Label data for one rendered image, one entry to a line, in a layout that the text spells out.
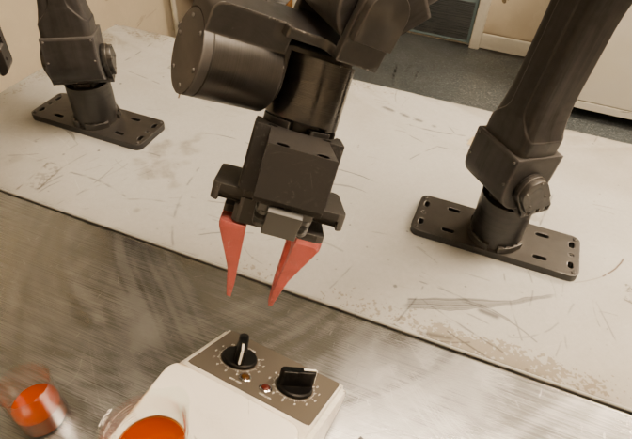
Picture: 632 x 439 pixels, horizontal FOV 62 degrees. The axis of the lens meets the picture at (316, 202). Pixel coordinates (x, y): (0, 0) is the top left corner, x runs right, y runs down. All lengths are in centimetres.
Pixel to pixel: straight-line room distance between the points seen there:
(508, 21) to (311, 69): 293
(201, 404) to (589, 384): 38
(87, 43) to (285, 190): 50
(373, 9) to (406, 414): 36
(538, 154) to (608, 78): 221
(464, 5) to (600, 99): 95
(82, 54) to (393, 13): 51
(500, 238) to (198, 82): 42
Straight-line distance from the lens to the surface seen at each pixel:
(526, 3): 325
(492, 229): 65
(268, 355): 51
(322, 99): 38
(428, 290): 62
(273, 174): 31
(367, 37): 35
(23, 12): 214
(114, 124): 86
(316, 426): 45
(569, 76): 55
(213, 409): 43
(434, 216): 69
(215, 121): 85
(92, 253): 67
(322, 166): 31
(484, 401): 56
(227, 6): 34
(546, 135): 57
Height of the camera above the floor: 137
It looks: 42 degrees down
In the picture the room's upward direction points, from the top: 3 degrees clockwise
